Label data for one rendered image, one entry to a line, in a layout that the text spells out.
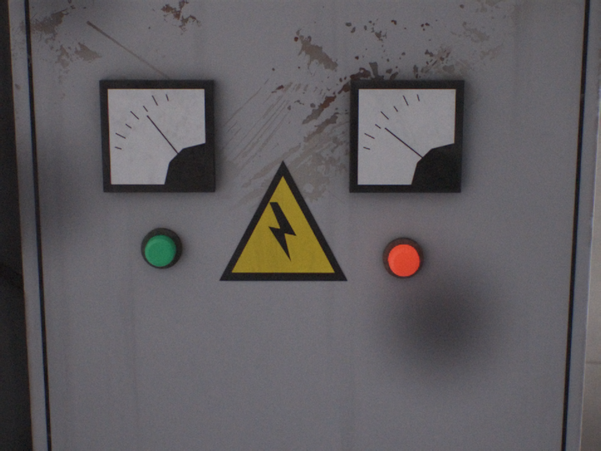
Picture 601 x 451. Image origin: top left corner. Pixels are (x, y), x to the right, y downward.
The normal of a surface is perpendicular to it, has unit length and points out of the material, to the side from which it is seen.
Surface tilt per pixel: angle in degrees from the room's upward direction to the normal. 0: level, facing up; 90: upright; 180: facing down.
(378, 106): 90
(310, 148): 90
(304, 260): 90
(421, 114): 90
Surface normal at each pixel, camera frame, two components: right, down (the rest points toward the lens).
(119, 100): 0.00, 0.22
